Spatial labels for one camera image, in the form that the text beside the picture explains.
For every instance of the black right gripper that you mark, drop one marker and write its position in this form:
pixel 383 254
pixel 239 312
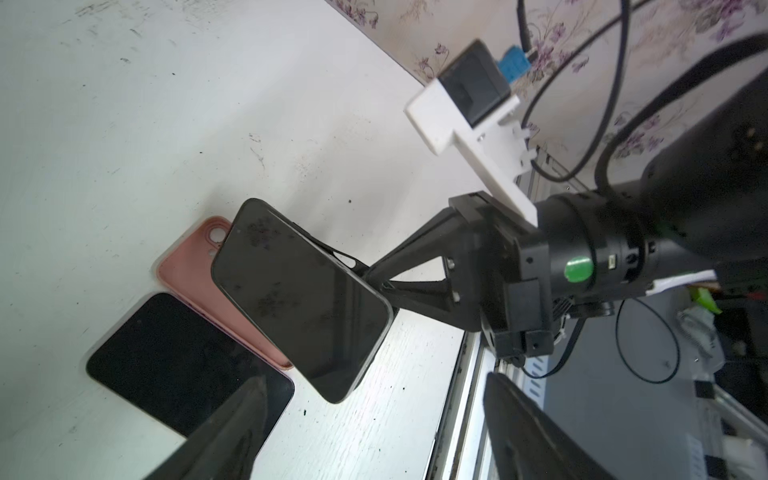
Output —
pixel 510 271

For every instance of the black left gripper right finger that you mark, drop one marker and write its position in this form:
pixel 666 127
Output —
pixel 526 443

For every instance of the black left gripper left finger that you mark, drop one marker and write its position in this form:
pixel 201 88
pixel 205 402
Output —
pixel 226 444

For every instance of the black phone case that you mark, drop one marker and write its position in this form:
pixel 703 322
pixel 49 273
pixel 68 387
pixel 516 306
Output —
pixel 356 266

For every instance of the phone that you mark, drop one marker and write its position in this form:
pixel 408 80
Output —
pixel 177 367

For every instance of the black pad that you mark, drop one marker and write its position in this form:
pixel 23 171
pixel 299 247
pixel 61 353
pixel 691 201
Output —
pixel 322 316

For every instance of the pink phone case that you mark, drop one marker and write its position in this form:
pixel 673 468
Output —
pixel 185 270

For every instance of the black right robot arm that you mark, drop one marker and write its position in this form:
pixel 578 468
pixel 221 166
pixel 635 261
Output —
pixel 700 205

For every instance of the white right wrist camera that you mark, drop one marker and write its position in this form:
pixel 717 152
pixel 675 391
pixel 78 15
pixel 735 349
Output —
pixel 469 107

